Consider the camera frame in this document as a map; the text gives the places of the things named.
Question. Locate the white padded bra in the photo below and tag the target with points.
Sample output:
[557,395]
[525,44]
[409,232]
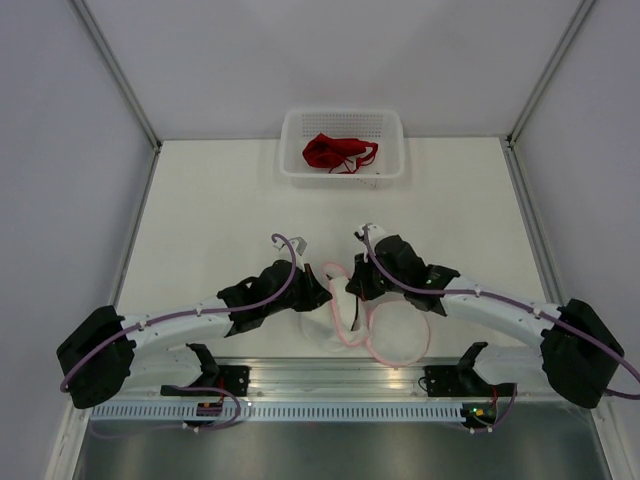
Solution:
[349,314]

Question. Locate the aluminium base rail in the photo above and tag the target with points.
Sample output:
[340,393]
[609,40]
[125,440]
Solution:
[288,377]

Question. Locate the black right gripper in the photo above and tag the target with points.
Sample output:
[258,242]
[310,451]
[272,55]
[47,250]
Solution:
[359,282]

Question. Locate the white mesh laundry bag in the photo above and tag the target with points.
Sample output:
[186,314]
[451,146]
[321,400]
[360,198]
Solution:
[399,335]

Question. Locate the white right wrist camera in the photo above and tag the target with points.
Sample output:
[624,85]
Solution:
[371,233]

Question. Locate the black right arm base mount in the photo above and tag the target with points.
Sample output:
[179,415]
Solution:
[451,381]

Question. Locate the white slotted cable duct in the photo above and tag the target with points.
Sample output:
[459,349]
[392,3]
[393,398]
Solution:
[281,411]

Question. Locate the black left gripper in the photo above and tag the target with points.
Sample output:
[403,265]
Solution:
[316,294]

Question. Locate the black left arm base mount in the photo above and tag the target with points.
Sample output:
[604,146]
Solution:
[231,380]

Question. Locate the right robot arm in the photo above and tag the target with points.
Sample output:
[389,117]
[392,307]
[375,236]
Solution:
[567,348]

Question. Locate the left aluminium frame post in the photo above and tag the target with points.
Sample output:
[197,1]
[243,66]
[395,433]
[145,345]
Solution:
[101,45]

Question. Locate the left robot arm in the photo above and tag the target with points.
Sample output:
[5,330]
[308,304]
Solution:
[109,353]

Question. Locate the right aluminium frame post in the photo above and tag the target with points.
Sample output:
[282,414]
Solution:
[560,51]

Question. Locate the white perforated plastic basket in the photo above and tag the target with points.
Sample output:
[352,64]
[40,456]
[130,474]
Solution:
[380,126]

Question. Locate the red bra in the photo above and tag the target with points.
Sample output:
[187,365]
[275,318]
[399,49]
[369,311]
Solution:
[339,155]

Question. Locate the aluminium frame post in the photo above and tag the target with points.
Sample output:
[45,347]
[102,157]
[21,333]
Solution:
[101,45]
[560,51]

